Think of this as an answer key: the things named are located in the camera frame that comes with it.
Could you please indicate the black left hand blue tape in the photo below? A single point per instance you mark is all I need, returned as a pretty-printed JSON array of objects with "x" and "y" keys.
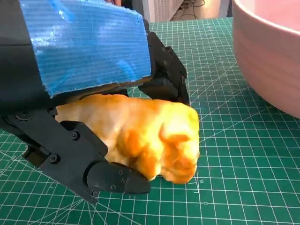
[{"x": 82, "y": 47}]

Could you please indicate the rectangular striped toy bread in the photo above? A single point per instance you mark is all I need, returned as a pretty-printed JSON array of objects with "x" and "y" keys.
[{"x": 152, "y": 136}]

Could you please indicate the pink bowl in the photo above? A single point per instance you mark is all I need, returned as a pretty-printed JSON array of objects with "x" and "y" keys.
[{"x": 269, "y": 58}]

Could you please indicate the small white mesh cabinet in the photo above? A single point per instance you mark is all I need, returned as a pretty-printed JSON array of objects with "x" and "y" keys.
[{"x": 161, "y": 9}]

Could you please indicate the green cutting mat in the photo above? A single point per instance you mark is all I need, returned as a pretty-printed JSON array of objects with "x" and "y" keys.
[{"x": 234, "y": 175}]

